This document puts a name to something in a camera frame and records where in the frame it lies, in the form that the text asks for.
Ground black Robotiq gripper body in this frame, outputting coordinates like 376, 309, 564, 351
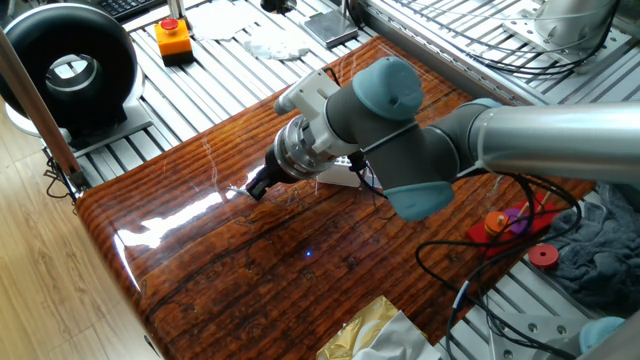
261, 146, 297, 187

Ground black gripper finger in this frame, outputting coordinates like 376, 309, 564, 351
253, 177, 276, 202
246, 172, 268, 198

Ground silver robot base with plate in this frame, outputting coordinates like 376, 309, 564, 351
502, 0, 640, 77

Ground white pipette tip holder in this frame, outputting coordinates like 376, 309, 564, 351
317, 155, 363, 189

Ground white crumpled cloth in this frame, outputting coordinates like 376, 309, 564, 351
243, 27, 312, 63

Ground flat white paper sheet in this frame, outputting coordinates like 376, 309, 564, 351
187, 0, 262, 43

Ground orange emergency stop button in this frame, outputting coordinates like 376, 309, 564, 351
153, 17, 196, 68

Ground gold foil bag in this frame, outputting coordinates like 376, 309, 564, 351
315, 294, 402, 360

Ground black keyboard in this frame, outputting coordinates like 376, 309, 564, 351
94, 0, 166, 22

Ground grey cloth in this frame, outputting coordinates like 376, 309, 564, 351
542, 182, 640, 317

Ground thin silver upright post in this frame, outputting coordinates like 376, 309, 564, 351
167, 0, 190, 32

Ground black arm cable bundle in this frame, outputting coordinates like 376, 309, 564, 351
349, 149, 584, 360

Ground grey metal rail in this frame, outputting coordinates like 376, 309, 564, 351
358, 0, 551, 119

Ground red ring stacking toy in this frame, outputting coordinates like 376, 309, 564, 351
467, 192, 560, 259

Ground orange toy ring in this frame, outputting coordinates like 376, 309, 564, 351
483, 210, 512, 238

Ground purple toy ring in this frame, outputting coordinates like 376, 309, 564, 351
502, 207, 532, 237

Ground black round ring device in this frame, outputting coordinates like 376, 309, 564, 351
0, 2, 154, 152

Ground black looped cables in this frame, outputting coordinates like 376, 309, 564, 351
464, 0, 622, 81

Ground red toy ring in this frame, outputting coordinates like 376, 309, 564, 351
527, 243, 561, 270

